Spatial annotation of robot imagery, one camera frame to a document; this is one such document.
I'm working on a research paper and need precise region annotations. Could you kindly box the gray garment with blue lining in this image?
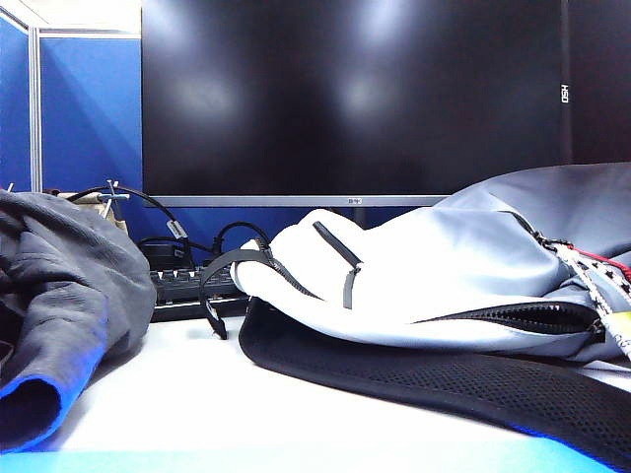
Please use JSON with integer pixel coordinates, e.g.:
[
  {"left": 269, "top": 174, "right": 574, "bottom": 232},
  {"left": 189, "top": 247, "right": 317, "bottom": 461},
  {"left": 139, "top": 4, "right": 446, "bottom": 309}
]
[{"left": 0, "top": 188, "right": 158, "bottom": 453}]

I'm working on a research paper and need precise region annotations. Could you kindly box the light gray backpack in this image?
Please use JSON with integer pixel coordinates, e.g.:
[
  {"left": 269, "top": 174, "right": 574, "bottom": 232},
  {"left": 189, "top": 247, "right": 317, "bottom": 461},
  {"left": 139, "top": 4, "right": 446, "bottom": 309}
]
[{"left": 199, "top": 162, "right": 631, "bottom": 472}]

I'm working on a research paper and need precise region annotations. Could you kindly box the large black computer monitor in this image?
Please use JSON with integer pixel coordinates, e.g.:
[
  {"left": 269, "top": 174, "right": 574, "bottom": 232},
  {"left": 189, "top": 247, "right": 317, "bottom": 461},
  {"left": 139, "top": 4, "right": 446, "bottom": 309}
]
[{"left": 141, "top": 0, "right": 573, "bottom": 208}]

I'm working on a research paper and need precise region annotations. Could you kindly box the black mechanical keyboard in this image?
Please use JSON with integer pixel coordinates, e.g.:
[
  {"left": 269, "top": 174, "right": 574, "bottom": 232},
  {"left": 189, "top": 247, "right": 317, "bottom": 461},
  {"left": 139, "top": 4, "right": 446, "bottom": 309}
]
[{"left": 149, "top": 265, "right": 251, "bottom": 324}]

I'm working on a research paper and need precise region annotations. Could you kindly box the black power adapter box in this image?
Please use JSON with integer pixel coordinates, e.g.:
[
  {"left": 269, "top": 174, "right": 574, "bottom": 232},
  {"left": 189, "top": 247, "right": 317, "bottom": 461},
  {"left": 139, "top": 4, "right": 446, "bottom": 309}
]
[{"left": 137, "top": 236, "right": 194, "bottom": 271}]

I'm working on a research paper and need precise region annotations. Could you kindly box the beige canvas desk organizer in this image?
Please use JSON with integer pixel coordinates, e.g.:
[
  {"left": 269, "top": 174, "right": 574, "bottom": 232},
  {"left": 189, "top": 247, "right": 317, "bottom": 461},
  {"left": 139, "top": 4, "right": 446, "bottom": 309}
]
[{"left": 42, "top": 179, "right": 130, "bottom": 233}]

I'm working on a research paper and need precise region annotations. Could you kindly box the blue office partition panel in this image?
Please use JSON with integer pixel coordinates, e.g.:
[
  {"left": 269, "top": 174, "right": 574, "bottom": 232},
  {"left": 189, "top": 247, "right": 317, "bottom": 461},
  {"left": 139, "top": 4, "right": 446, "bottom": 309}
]
[{"left": 0, "top": 10, "right": 410, "bottom": 267}]

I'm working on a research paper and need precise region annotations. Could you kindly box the black monitor with HSO logo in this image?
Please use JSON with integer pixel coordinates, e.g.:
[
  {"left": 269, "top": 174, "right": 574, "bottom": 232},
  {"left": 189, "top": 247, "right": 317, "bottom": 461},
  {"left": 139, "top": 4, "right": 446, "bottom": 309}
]
[{"left": 560, "top": 0, "right": 631, "bottom": 165}]

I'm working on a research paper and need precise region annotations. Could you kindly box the black cable with white tag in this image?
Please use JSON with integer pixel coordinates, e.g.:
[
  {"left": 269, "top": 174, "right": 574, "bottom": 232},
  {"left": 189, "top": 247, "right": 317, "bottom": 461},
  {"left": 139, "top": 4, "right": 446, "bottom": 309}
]
[{"left": 64, "top": 185, "right": 218, "bottom": 255}]

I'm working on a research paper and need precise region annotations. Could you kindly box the white black patterned lanyard strap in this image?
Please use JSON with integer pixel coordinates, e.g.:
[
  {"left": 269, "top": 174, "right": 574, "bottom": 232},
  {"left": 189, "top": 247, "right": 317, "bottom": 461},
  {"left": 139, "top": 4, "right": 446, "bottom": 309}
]
[{"left": 556, "top": 240, "right": 631, "bottom": 361}]

